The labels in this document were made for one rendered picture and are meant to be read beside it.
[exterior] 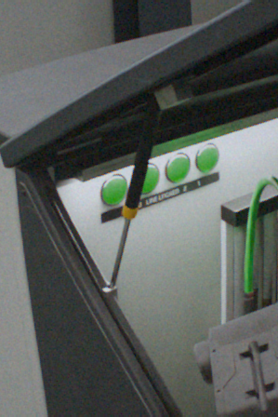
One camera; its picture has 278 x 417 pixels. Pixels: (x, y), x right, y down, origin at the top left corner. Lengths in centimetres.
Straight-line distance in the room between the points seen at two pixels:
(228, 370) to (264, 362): 3
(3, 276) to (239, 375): 97
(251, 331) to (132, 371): 64
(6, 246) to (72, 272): 20
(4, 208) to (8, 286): 15
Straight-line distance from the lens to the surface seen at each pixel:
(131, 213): 143
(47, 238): 159
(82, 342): 162
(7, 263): 175
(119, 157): 165
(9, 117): 169
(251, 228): 177
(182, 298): 187
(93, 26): 573
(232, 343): 90
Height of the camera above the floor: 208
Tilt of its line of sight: 25 degrees down
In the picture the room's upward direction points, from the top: 3 degrees counter-clockwise
